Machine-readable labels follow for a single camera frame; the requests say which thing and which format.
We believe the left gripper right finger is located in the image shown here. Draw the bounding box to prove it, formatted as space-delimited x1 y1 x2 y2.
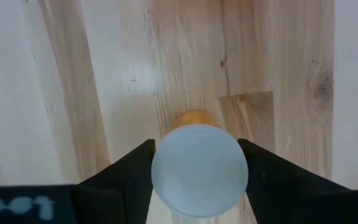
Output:
237 138 351 224

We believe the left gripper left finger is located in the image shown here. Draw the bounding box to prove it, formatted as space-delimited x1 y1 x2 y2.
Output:
72 138 157 224

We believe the orange pill bottle white cap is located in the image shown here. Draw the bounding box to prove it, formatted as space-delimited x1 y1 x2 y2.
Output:
150 108 250 224

